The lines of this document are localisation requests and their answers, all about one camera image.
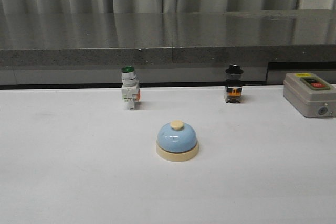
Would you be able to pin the light blue desk bell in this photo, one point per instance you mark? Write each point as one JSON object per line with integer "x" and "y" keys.
{"x": 177, "y": 142}

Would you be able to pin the grey stone counter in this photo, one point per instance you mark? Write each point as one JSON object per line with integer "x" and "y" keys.
{"x": 165, "y": 49}

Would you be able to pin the green pushbutton switch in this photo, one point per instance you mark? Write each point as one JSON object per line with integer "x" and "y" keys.
{"x": 130, "y": 87}

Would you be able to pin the black rotary selector switch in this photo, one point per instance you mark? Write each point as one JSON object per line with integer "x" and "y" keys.
{"x": 233, "y": 86}

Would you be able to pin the grey on-off switch box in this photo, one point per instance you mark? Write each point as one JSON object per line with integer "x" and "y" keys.
{"x": 312, "y": 96}

